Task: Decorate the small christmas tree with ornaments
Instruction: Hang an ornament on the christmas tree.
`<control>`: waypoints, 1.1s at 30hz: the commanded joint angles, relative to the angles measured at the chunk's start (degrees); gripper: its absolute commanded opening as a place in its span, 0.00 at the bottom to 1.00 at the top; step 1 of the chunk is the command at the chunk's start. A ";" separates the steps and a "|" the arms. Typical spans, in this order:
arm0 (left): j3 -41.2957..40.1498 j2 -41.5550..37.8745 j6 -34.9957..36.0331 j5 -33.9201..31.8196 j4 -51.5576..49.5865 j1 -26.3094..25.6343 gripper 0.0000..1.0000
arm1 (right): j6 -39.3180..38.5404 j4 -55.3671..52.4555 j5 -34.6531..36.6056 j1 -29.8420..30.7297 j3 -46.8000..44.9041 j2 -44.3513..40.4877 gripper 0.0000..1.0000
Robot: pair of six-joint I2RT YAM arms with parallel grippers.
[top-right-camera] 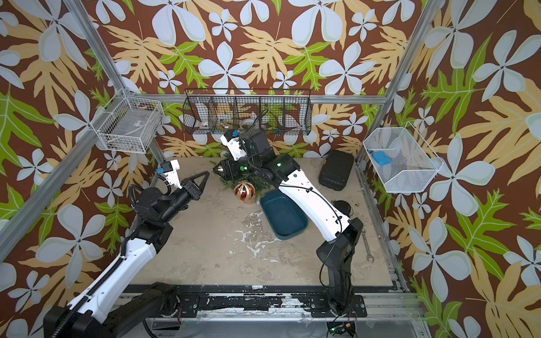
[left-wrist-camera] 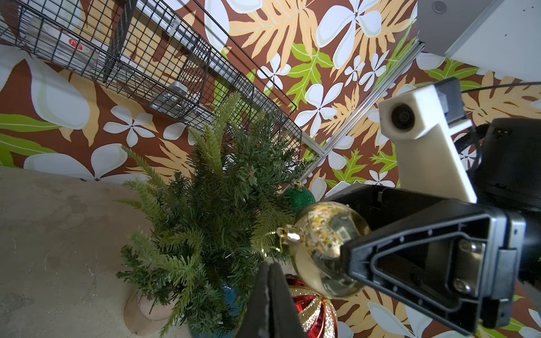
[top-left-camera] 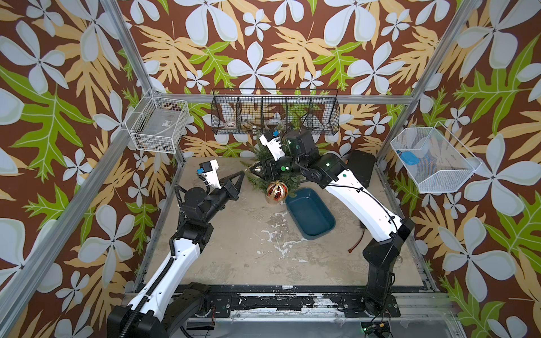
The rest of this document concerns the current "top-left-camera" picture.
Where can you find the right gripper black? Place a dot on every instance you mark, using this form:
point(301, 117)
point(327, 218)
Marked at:
point(270, 165)

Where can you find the black hard case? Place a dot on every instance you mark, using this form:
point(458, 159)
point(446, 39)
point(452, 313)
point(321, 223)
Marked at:
point(361, 164)

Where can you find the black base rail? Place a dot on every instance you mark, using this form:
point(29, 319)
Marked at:
point(222, 300)

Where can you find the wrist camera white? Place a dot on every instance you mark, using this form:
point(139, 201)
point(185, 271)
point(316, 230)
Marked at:
point(208, 173)
point(271, 140)

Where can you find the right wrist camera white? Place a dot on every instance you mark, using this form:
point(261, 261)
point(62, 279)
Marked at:
point(271, 140)

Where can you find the white mesh basket right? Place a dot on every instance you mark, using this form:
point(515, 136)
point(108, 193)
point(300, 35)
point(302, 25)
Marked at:
point(446, 163)

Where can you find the blue object in basket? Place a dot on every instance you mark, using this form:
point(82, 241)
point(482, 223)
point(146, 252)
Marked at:
point(409, 159)

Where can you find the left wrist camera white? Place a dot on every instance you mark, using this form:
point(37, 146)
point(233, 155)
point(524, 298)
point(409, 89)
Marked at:
point(208, 173)

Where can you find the black wire basket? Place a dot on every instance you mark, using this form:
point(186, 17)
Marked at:
point(256, 110)

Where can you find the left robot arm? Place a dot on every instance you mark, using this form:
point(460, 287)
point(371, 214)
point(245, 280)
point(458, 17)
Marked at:
point(155, 311)

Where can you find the teal plastic tray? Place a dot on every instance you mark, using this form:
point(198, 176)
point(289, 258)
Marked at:
point(310, 214)

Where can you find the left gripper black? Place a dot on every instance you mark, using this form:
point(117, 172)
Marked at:
point(227, 191)

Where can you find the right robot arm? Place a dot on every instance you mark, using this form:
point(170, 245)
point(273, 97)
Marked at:
point(296, 152)

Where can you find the white wire basket left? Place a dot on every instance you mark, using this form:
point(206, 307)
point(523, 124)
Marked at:
point(157, 123)

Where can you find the small green christmas tree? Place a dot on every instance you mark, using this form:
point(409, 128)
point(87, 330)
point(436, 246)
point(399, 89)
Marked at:
point(292, 180)

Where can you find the red gold striped ornament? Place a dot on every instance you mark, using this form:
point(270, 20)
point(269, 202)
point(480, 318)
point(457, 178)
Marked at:
point(276, 192)

